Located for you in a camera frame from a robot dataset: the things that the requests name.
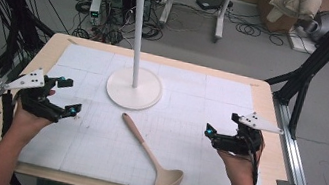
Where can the white rack stand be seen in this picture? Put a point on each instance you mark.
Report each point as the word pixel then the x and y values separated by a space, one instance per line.
pixel 134 90

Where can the white grid mat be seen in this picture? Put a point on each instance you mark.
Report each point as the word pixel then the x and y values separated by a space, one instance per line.
pixel 108 150

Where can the beige wooden ladle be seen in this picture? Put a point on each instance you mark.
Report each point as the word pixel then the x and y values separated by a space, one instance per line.
pixel 154 160

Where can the grey round appliance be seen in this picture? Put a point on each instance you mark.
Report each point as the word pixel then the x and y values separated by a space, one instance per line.
pixel 324 26

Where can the beige cloth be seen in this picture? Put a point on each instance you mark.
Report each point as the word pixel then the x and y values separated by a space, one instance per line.
pixel 296 6

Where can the white metal stand frame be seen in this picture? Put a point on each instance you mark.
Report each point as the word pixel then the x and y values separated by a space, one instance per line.
pixel 221 17

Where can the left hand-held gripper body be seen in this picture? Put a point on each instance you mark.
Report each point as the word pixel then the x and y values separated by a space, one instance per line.
pixel 31 81

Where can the brown cardboard box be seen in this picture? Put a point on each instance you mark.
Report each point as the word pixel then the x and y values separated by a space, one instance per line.
pixel 274 21

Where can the flat black box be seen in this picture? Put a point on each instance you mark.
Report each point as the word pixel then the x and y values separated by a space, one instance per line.
pixel 213 2

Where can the white flat board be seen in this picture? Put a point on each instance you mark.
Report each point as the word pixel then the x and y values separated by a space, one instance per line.
pixel 328 50

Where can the person's left hand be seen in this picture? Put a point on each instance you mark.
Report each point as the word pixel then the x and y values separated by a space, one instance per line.
pixel 25 125

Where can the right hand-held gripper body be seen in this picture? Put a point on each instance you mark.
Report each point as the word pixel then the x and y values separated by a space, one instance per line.
pixel 245 140

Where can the small grey power unit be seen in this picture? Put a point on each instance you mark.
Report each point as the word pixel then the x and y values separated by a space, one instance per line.
pixel 95 8

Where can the person's right hand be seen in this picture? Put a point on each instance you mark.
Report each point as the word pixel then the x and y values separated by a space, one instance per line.
pixel 239 167

